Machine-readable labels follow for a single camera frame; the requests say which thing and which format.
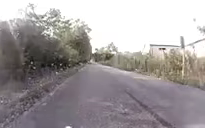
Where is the pole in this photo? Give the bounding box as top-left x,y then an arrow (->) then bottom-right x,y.
179,35 -> 186,81

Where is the small pale building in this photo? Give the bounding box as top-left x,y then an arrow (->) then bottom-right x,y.
149,43 -> 181,60

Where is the dirt and leaf verge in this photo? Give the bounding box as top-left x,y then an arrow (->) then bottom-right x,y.
0,63 -> 88,128

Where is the grey asphalt road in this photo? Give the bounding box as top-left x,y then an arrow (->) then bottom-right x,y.
13,62 -> 205,128

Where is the weedy grass verge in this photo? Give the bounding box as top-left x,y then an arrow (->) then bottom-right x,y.
96,48 -> 205,94

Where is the distant clump of trees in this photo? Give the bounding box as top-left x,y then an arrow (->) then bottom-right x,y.
91,41 -> 119,63

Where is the row of trees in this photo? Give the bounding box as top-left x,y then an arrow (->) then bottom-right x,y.
0,3 -> 94,93

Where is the white building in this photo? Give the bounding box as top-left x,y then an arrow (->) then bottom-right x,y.
185,35 -> 205,60

